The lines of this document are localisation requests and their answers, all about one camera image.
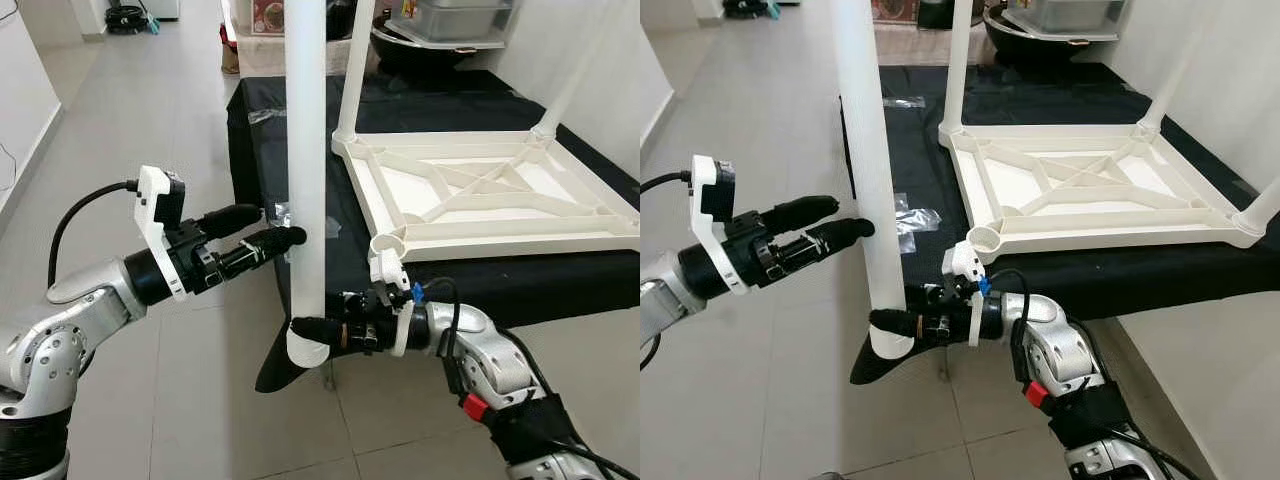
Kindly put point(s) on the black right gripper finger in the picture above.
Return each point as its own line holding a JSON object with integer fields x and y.
{"x": 318, "y": 333}
{"x": 895, "y": 324}

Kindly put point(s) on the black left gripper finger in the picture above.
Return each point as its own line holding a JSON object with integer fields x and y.
{"x": 842, "y": 236}
{"x": 232, "y": 218}
{"x": 278, "y": 243}
{"x": 800, "y": 212}

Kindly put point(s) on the white plastic children table top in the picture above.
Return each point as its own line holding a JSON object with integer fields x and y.
{"x": 1100, "y": 225}
{"x": 500, "y": 225}

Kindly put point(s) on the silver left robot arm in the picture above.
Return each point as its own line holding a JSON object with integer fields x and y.
{"x": 60, "y": 330}
{"x": 665, "y": 290}

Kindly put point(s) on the grey metal table leg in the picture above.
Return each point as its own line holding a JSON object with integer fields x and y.
{"x": 330, "y": 378}
{"x": 945, "y": 368}

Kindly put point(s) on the clear plastic film scrap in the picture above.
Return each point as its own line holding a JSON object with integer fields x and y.
{"x": 265, "y": 115}
{"x": 905, "y": 102}

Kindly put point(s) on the black tablecloth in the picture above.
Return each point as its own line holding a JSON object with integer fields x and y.
{"x": 500, "y": 280}
{"x": 1100, "y": 280}

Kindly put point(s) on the patterned beige cloth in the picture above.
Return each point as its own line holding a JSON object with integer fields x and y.
{"x": 260, "y": 55}
{"x": 915, "y": 45}

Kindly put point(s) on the box with red print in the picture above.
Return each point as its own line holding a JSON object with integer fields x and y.
{"x": 893, "y": 10}
{"x": 268, "y": 15}

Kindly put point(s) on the black round floor object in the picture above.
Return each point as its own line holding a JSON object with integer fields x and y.
{"x": 742, "y": 8}
{"x": 127, "y": 18}

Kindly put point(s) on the black wok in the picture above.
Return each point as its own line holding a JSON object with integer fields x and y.
{"x": 1030, "y": 50}
{"x": 420, "y": 55}

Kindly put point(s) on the black plastic bag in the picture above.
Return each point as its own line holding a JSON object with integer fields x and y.
{"x": 937, "y": 12}

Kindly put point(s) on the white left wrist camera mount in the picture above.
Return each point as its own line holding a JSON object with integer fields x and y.
{"x": 708, "y": 195}
{"x": 152, "y": 205}

